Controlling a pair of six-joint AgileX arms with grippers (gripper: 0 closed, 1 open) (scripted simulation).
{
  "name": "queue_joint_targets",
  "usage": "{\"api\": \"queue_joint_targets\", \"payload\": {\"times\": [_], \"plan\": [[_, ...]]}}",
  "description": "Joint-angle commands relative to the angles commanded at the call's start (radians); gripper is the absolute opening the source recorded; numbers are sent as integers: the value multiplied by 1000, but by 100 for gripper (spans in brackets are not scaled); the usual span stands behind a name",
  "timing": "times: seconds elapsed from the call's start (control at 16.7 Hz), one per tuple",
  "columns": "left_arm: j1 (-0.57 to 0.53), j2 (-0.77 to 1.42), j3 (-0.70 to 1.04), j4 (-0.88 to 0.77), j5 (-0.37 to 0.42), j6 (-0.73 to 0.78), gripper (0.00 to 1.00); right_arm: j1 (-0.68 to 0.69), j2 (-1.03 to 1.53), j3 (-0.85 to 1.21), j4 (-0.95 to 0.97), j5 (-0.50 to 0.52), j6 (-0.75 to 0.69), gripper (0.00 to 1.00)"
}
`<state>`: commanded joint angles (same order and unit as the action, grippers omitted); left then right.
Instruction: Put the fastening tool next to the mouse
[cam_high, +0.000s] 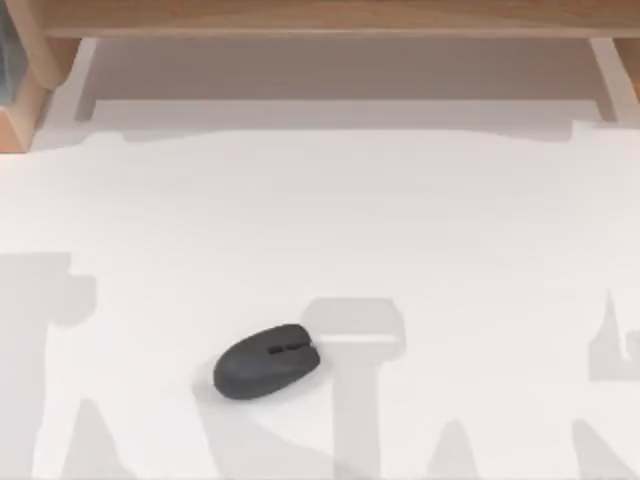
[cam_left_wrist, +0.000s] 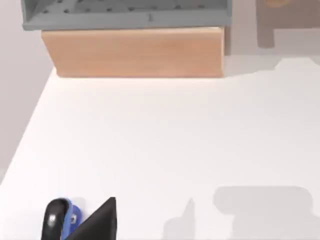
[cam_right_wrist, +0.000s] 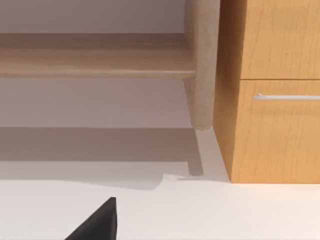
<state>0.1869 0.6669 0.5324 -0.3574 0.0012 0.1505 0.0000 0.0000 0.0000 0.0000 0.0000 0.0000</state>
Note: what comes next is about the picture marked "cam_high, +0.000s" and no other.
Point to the dark grey computer mouse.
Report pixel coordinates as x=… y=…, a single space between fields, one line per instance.
x=260 y=367

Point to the wooden desk shelf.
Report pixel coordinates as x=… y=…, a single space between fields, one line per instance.
x=320 y=17

